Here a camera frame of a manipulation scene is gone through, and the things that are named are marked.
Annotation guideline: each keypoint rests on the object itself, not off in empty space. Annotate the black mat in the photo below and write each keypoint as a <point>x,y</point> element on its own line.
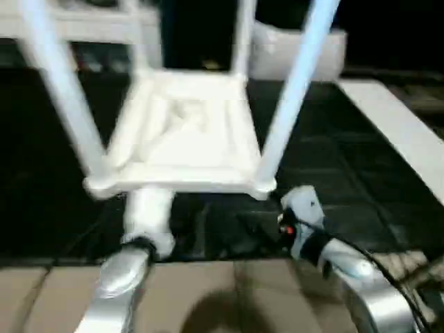
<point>347,166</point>

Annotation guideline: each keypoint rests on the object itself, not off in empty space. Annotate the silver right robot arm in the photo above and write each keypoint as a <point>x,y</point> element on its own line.
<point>364,284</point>

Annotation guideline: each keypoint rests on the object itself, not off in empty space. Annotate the white cabinet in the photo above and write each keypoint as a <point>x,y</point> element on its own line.
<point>86,27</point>

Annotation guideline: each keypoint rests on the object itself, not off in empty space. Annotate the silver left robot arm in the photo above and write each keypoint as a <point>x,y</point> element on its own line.
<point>118,277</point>

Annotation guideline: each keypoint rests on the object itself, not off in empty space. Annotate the black cabinet blue edge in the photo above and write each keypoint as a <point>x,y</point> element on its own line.
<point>194,34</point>

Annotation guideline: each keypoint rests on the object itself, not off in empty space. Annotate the small brass object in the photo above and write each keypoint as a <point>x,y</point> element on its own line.
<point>209,63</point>

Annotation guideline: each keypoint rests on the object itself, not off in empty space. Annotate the grey pillow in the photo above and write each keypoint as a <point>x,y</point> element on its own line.
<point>312,52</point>

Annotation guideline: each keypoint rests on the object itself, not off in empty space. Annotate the white plastic table top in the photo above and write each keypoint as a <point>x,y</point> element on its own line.
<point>190,138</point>

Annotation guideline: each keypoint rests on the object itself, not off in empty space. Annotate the white flat board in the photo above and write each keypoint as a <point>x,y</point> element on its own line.
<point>388,121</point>

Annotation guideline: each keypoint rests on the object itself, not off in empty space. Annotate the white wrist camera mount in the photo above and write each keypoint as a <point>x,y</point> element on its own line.
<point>149,215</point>
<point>305,204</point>

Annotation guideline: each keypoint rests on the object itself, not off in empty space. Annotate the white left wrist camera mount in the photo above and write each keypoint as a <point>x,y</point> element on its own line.
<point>149,215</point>

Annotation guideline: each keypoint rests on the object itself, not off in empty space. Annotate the white plastic table leg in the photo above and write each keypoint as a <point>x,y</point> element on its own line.
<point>243,38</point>
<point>138,38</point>
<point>62,86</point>
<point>295,97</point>

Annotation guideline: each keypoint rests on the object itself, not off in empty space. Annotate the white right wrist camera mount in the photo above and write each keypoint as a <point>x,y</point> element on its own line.
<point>305,204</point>

